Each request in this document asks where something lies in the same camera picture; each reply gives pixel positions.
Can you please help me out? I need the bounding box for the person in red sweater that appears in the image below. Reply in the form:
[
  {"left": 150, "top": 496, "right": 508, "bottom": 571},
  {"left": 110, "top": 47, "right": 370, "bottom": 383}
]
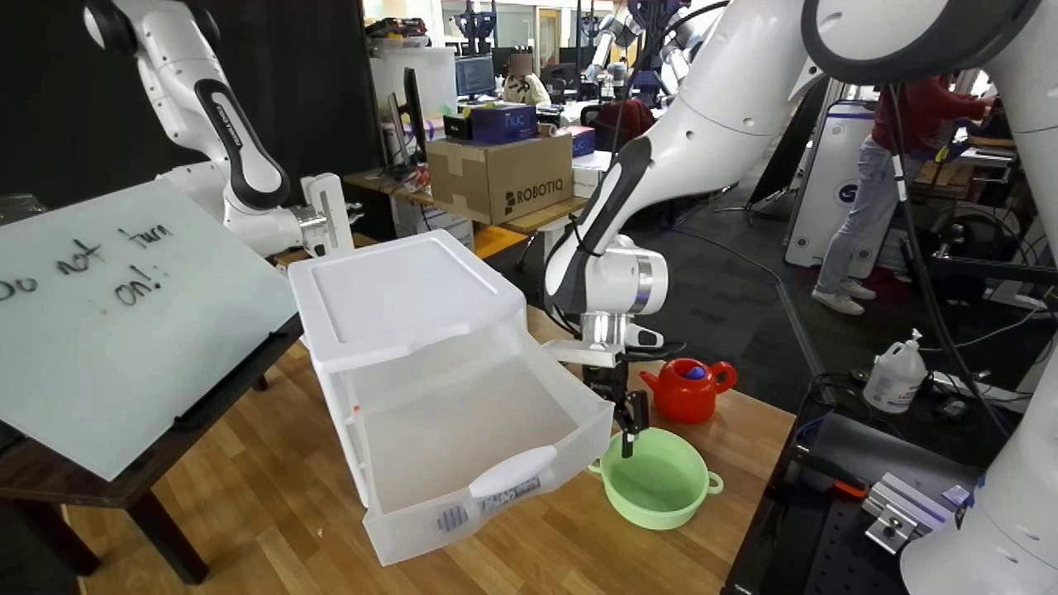
[{"left": 812, "top": 76, "right": 992, "bottom": 316}]

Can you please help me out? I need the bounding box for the green plastic pot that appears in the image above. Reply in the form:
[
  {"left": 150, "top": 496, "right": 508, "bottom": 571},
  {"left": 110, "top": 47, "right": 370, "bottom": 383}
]
[{"left": 590, "top": 427, "right": 726, "bottom": 531}]

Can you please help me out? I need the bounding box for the whiteboard with handwriting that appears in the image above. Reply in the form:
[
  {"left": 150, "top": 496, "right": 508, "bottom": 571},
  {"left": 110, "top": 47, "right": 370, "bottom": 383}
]
[{"left": 0, "top": 182, "right": 294, "bottom": 481}]

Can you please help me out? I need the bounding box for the silver metal bracket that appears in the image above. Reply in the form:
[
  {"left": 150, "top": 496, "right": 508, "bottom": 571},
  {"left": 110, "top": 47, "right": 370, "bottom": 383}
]
[{"left": 863, "top": 473, "right": 976, "bottom": 554}]

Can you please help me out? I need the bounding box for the white active robot arm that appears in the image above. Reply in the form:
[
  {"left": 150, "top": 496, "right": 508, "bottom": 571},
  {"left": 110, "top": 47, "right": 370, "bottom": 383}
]
[{"left": 546, "top": 0, "right": 1058, "bottom": 368}]

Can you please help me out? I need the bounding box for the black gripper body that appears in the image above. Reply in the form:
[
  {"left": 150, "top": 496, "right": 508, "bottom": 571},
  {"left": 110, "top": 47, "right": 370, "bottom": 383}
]
[{"left": 582, "top": 356, "right": 647, "bottom": 434}]

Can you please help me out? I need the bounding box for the white drawer cabinet frame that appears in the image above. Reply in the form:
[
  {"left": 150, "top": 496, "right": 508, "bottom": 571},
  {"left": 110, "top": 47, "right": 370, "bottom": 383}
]
[{"left": 284, "top": 228, "right": 528, "bottom": 511}]

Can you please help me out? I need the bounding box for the white plastic jug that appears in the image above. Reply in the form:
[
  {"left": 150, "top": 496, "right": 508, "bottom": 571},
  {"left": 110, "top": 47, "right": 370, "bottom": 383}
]
[{"left": 863, "top": 331, "right": 925, "bottom": 413}]

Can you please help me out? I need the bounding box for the seated person in background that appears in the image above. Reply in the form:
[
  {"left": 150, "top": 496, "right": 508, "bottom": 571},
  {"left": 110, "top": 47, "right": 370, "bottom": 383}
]
[{"left": 504, "top": 52, "right": 549, "bottom": 105}]

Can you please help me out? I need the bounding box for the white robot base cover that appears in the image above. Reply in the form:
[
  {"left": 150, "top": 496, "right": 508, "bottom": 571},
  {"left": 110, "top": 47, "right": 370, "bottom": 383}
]
[{"left": 899, "top": 359, "right": 1058, "bottom": 595}]

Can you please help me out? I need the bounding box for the blue box on cardboard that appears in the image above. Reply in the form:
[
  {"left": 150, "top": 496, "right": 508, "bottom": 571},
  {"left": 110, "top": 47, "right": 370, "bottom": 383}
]
[{"left": 445, "top": 101, "right": 540, "bottom": 144}]

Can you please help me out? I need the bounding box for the dark wooden side table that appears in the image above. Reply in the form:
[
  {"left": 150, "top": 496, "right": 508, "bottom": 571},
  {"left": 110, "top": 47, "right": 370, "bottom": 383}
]
[{"left": 0, "top": 316, "right": 302, "bottom": 584}]

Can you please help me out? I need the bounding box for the red toy teapot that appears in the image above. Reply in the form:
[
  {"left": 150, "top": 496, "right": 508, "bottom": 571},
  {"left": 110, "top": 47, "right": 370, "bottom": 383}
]
[{"left": 643, "top": 356, "right": 738, "bottom": 422}]

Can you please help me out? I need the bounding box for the white idle robot arm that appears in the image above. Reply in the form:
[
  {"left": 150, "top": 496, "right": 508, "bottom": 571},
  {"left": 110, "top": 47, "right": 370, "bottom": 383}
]
[{"left": 82, "top": 0, "right": 354, "bottom": 257}]

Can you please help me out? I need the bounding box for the white plastic drawer tray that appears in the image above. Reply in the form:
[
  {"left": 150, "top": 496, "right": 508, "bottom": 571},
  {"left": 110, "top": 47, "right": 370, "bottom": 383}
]
[{"left": 314, "top": 326, "right": 613, "bottom": 565}]

